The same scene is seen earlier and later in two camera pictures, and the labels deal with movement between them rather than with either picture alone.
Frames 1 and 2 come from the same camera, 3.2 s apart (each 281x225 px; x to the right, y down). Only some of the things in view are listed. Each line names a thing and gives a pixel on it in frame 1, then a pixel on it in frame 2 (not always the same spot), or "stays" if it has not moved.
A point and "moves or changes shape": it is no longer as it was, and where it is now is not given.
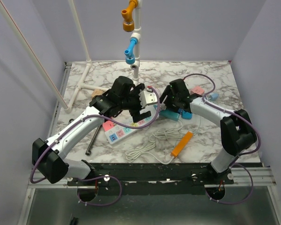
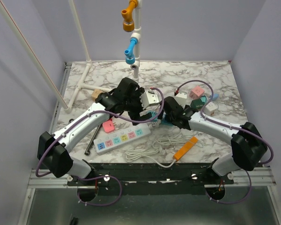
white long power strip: x=118 y=133 moves or changes shape
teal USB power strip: x=169 y=115 moves or changes shape
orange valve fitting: x=128 y=24 stays
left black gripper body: x=132 y=104 stays
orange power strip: x=181 y=144 → x=185 y=148
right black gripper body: x=171 y=101 → x=172 y=119
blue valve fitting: x=130 y=59 stays
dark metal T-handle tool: x=92 y=142 stays
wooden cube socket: x=97 y=92 stays
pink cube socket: x=197 y=89 stays
